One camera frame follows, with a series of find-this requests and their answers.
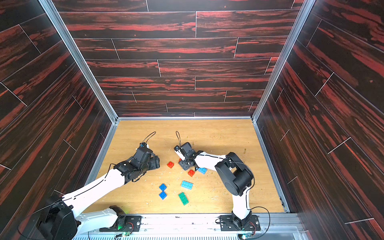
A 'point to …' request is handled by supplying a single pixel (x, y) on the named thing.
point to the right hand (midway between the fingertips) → (188, 158)
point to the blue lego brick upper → (162, 187)
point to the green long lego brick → (183, 198)
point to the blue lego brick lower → (163, 195)
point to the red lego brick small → (191, 173)
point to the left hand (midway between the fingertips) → (156, 160)
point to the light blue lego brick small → (203, 170)
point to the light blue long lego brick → (187, 185)
